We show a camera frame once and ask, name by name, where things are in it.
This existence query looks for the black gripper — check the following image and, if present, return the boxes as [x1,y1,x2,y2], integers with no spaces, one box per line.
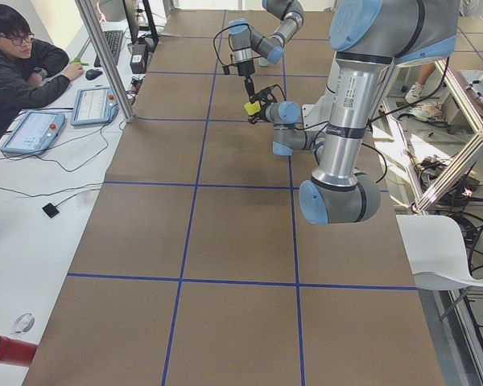
[247,91,272,125]
[235,60,255,103]

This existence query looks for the yellow plastic cup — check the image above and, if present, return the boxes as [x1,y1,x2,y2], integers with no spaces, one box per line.
[244,101,261,117]

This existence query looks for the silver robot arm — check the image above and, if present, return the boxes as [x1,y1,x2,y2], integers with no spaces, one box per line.
[228,0,304,99]
[228,0,460,224]

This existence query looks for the green plastic cup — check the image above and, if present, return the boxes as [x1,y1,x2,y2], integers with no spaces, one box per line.
[258,57,269,67]

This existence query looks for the black power adapter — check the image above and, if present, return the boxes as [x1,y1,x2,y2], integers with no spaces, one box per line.
[130,43,148,74]

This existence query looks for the black keyboard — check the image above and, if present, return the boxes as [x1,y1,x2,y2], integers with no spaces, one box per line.
[102,30,124,65]

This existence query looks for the far blue teach pendant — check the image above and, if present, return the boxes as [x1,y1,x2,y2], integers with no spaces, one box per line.
[70,87,118,126]

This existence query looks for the blue teach pendant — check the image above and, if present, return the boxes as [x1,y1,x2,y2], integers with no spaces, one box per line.
[70,87,118,126]
[1,110,65,155]

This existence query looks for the black computer mouse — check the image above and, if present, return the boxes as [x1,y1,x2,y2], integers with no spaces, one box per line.
[85,68,102,80]

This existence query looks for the green tool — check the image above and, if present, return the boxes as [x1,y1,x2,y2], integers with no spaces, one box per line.
[72,58,89,66]

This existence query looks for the near blue teach pendant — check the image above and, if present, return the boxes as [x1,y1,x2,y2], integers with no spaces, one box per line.
[1,110,65,155]

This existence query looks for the person in black jacket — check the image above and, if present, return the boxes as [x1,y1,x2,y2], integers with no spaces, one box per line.
[0,4,84,138]

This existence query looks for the white chair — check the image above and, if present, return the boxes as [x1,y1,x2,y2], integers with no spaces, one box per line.
[396,215,483,290]

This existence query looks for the small black square device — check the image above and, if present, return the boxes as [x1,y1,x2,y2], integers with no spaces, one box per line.
[42,203,60,218]

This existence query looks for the red cylinder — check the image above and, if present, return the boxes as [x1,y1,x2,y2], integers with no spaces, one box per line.
[0,335,38,367]

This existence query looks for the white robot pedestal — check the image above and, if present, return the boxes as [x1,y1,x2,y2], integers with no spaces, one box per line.
[302,81,335,129]

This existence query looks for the black camera cable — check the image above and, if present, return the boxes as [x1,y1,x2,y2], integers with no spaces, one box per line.
[213,23,253,68]

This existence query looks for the aluminium frame post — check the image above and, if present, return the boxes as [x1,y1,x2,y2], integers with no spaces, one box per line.
[75,0,134,123]

